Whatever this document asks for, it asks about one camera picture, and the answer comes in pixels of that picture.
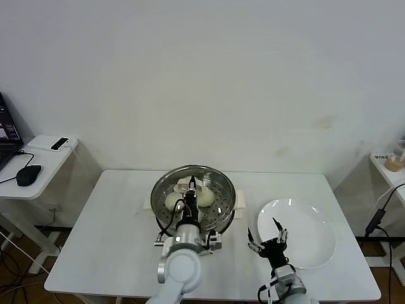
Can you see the flat white box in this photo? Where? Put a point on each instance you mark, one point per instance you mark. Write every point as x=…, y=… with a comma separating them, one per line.
x=39, y=142

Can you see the small black white device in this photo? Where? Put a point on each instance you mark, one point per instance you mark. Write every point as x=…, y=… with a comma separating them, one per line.
x=60, y=144

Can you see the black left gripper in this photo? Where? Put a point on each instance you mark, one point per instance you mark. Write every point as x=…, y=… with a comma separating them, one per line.
x=191, y=204

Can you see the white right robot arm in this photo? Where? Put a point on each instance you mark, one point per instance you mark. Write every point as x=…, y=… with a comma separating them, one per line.
x=294, y=289

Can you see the black computer mouse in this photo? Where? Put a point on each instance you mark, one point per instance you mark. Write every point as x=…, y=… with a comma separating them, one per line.
x=28, y=175

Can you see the white wall socket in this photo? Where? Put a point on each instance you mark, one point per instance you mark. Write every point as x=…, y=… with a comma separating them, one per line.
x=53, y=209

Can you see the white shelf table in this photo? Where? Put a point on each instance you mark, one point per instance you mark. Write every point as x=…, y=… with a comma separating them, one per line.
x=392, y=190

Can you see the black laptop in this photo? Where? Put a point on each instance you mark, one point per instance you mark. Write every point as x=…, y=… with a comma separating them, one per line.
x=6, y=136

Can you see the white side table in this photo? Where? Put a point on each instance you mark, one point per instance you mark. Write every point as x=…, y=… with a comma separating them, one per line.
x=47, y=171

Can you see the stainless steel steamer basket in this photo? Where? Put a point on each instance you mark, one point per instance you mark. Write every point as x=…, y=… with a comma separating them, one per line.
x=242, y=199

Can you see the white electric cooker base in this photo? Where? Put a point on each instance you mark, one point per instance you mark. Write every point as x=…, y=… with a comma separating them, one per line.
x=239, y=215

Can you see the round glass pot lid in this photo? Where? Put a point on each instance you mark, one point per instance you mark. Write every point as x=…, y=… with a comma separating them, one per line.
x=221, y=196

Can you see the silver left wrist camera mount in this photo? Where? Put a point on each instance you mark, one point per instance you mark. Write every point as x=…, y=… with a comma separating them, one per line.
x=214, y=242

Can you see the glass jar tan contents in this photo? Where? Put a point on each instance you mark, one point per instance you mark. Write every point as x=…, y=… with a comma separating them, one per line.
x=394, y=164

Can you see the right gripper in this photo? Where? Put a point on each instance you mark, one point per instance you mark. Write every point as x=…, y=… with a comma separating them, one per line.
x=273, y=251

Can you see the round white plate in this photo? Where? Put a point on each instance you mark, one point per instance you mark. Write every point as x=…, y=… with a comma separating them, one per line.
x=303, y=228

